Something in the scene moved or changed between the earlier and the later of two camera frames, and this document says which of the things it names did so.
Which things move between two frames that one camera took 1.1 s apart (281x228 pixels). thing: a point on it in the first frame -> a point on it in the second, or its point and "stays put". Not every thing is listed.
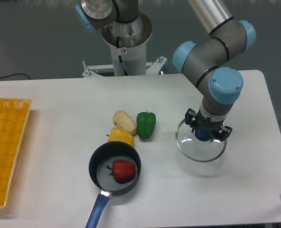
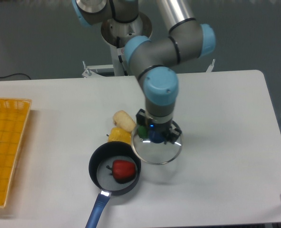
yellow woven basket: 7,120 stays put
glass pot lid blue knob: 195,149 -> 152,149
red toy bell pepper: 123,170 stays put
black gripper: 214,127 -> 172,134
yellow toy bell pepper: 117,134 stays put
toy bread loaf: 122,119 stays put
